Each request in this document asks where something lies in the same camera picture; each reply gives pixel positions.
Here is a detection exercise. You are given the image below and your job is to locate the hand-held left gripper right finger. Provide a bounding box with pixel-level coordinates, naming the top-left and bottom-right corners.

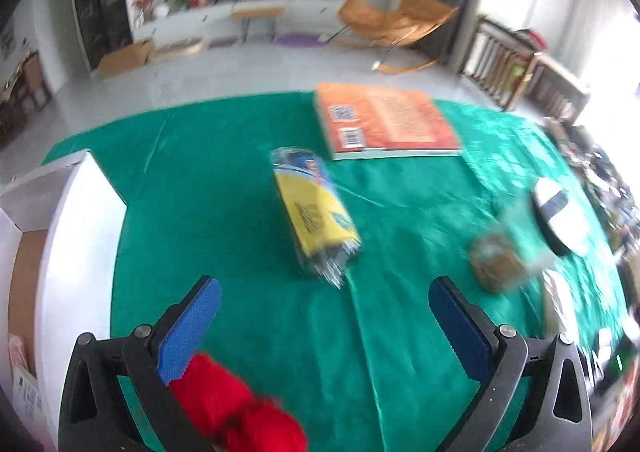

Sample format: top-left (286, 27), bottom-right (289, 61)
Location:
top-left (429, 276), bottom-right (593, 452)

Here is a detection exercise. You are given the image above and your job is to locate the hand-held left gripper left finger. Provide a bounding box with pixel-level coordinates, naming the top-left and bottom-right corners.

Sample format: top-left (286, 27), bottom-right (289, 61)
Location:
top-left (58, 275), bottom-right (222, 452)

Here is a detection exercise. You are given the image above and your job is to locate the red yarn ball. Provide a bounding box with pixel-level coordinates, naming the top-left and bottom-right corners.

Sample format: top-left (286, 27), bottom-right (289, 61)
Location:
top-left (167, 353), bottom-right (307, 452)

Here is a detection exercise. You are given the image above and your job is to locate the white cardboard box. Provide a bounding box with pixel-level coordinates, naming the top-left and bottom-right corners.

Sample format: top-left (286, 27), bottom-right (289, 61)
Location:
top-left (0, 149), bottom-right (128, 452)

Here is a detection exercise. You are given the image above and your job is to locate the clear jar with black lid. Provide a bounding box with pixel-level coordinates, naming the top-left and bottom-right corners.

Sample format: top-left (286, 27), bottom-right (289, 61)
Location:
top-left (469, 177), bottom-right (575, 293)

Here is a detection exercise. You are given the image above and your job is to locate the green tablecloth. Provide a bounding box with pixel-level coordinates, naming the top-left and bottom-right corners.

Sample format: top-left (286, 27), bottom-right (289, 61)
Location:
top-left (42, 92), bottom-right (631, 452)

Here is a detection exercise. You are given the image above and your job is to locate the yellow cloth in clear pack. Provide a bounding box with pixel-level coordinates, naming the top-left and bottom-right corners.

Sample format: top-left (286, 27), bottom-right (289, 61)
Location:
top-left (270, 147), bottom-right (363, 290)

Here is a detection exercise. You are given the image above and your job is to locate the orange book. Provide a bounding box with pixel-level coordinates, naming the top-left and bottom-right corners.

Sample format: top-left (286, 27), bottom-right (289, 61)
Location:
top-left (314, 82), bottom-right (462, 161)

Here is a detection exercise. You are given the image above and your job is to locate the light wooden floor item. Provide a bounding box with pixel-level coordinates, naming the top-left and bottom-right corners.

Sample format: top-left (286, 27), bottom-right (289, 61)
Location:
top-left (97, 38), bottom-right (206, 77)

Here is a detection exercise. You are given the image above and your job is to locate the wooden slatted chair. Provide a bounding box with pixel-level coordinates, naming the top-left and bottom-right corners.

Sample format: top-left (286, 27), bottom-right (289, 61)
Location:
top-left (462, 14), bottom-right (531, 107)

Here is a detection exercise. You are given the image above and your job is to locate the dark wooden dining chair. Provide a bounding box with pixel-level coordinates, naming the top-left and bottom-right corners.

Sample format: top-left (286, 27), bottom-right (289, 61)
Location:
top-left (0, 49), bottom-right (53, 147)

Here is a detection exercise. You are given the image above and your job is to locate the purple floor mat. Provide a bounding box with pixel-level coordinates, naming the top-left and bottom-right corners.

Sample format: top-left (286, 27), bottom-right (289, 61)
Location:
top-left (277, 32), bottom-right (321, 46)

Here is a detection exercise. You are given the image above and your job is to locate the white television cabinet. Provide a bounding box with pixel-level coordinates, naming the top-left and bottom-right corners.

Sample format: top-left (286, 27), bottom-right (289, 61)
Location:
top-left (132, 0), bottom-right (351, 45)

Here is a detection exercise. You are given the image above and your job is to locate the orange lounge chair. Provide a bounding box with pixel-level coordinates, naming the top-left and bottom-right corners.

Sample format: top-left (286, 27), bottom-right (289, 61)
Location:
top-left (327, 0), bottom-right (460, 72)

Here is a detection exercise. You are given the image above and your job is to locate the small wooden bench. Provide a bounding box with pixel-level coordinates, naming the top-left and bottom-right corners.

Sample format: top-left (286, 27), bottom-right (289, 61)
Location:
top-left (231, 6), bottom-right (286, 43)

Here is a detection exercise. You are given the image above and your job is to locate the red flower in vase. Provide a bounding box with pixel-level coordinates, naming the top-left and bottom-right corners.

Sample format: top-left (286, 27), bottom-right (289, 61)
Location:
top-left (132, 0), bottom-right (161, 22)

